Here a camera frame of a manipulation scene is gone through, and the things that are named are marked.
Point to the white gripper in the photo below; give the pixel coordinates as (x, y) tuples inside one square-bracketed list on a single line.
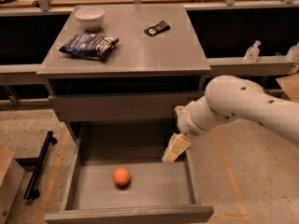
[(188, 122)]

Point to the orange fruit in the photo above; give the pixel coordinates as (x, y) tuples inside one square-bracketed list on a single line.
[(121, 176)]

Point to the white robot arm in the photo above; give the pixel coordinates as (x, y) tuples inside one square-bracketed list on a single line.
[(226, 99)]

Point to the closed grey top drawer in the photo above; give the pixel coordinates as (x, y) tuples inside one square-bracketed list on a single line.
[(120, 106)]

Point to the grey drawer cabinet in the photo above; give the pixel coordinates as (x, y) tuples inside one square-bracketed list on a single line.
[(176, 47)]

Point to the open grey middle drawer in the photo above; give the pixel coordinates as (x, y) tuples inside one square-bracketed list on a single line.
[(157, 193)]

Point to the black snack bar wrapper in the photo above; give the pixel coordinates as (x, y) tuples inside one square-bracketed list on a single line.
[(158, 28)]

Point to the clear sanitizer pump bottle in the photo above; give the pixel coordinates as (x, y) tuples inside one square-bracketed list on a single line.
[(252, 52)]

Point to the dark blue chip bag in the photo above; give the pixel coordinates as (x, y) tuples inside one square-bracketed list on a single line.
[(89, 46)]

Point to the cardboard box at right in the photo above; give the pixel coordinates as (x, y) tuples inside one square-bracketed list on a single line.
[(290, 85)]

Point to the white ceramic bowl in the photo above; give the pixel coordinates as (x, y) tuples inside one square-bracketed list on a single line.
[(91, 18)]

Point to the wooden box at left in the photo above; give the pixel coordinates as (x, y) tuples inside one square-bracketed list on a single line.
[(11, 175)]

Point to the grey shelf rail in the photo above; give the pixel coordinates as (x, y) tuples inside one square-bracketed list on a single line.
[(27, 74)]

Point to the black metal bar handle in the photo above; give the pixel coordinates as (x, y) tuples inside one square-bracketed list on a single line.
[(32, 192)]

